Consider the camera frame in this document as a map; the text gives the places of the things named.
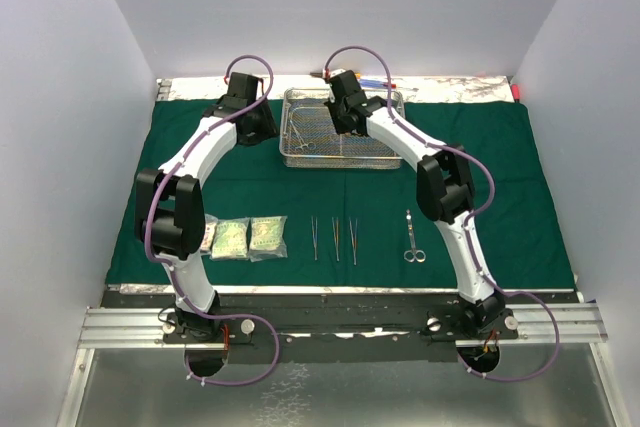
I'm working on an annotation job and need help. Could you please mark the metal mesh instrument tray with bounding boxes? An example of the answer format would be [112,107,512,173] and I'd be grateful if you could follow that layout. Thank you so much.
[279,87,402,170]

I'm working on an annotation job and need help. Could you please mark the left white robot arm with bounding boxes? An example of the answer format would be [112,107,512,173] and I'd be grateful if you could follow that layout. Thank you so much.
[134,72,278,342]

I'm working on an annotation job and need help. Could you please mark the dark green surgical cloth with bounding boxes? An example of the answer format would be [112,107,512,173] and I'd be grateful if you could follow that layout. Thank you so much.
[104,98,576,291]

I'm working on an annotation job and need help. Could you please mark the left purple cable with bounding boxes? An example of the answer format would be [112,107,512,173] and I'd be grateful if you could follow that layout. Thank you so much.
[144,54,280,388]

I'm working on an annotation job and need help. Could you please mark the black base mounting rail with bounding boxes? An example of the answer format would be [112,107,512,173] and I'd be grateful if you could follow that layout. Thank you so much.
[81,287,596,364]

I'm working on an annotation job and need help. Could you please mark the red marker at edge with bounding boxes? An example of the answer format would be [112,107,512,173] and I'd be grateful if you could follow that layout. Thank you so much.
[510,84,521,103]

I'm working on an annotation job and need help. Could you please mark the steel forceps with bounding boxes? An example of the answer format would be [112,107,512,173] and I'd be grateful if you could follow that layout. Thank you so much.
[288,109,316,151]

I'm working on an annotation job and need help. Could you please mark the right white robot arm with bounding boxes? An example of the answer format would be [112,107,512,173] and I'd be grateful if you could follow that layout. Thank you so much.
[325,71,505,338]

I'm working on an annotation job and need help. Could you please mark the pink instrument packet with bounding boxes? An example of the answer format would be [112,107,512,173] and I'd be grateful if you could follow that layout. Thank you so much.
[200,214,218,255]

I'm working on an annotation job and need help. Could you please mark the steel surgical scissors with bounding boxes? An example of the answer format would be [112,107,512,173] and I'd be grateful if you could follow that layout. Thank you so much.
[403,209,426,263]

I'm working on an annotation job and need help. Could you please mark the aluminium extrusion frame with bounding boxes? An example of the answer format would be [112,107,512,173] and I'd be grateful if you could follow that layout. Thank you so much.
[60,88,617,426]

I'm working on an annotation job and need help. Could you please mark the green packet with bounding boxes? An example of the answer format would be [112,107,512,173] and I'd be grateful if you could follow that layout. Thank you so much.
[248,216,287,262]

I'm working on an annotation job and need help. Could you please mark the blue red pen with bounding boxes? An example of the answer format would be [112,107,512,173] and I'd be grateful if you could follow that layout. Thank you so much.
[359,78,418,91]

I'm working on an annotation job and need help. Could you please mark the steel tweezers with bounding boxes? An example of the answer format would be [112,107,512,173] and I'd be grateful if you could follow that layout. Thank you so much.
[331,217,340,262]
[349,218,358,266]
[311,216,319,261]

